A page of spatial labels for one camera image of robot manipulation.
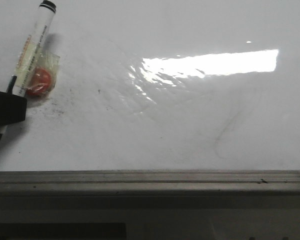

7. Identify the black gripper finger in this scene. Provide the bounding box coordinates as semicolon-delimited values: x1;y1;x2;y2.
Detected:
0;91;28;127

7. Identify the red round magnet taped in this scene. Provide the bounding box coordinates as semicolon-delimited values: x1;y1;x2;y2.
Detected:
26;50;60;97

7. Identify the white whiteboard marker pen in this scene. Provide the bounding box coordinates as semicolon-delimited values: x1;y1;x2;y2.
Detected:
0;0;57;140

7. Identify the white whiteboard surface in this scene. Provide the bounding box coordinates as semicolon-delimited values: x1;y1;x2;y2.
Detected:
0;0;300;171

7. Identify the grey aluminium whiteboard frame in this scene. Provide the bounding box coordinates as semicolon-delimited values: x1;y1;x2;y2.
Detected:
0;170;300;197

